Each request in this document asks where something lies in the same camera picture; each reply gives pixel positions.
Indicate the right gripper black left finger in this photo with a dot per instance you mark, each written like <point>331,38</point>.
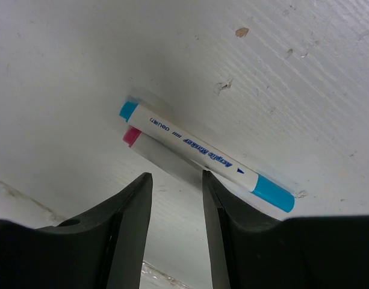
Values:
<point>102,247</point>

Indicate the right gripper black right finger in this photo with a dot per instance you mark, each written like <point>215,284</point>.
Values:
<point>249,249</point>

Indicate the white marker blue caps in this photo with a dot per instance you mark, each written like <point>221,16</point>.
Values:
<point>155,126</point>

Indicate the white marker pink caps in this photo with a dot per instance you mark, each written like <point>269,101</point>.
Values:
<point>166,159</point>

